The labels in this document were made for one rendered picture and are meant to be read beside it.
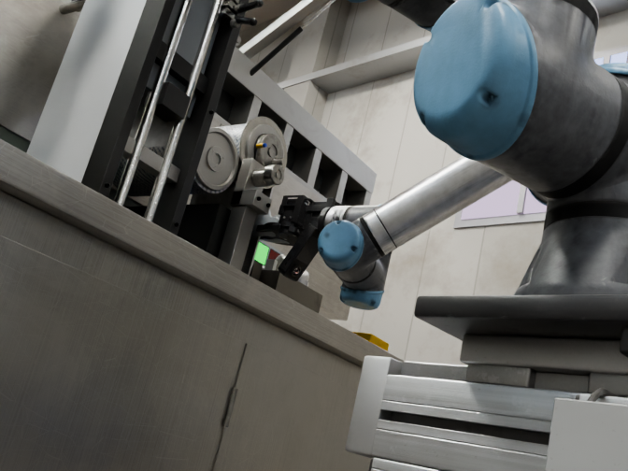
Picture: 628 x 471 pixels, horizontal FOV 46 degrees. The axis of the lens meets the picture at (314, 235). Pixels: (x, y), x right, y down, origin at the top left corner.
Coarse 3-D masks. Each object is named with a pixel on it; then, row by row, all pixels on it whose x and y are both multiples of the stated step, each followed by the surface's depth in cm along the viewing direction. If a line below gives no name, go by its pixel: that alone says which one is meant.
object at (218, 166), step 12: (216, 132) 141; (216, 144) 142; (228, 144) 145; (204, 156) 139; (216, 156) 142; (228, 156) 145; (204, 168) 139; (216, 168) 141; (228, 168) 145; (204, 180) 138; (216, 180) 142; (228, 180) 144
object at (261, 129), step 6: (258, 126) 150; (264, 126) 152; (270, 126) 153; (252, 132) 149; (258, 132) 150; (264, 132) 152; (270, 132) 153; (276, 132) 154; (252, 138) 149; (252, 144) 149; (282, 144) 156; (246, 150) 148; (252, 150) 149; (252, 156) 149; (234, 180) 156
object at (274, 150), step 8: (264, 136) 149; (272, 136) 151; (272, 144) 152; (280, 144) 153; (256, 152) 149; (264, 152) 149; (272, 152) 151; (280, 152) 153; (256, 160) 149; (264, 160) 149
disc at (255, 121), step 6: (252, 120) 149; (258, 120) 151; (264, 120) 152; (270, 120) 154; (246, 126) 148; (252, 126) 149; (276, 126) 155; (246, 132) 148; (240, 138) 147; (246, 138) 148; (282, 138) 157; (240, 144) 147; (246, 144) 148; (240, 150) 147; (240, 156) 147; (246, 156) 148; (240, 162) 147; (282, 168) 157; (270, 186) 154
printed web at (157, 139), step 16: (144, 96) 152; (160, 128) 144; (224, 128) 154; (240, 128) 151; (160, 144) 142; (144, 176) 145; (128, 192) 152; (144, 192) 150; (192, 192) 143; (208, 192) 141
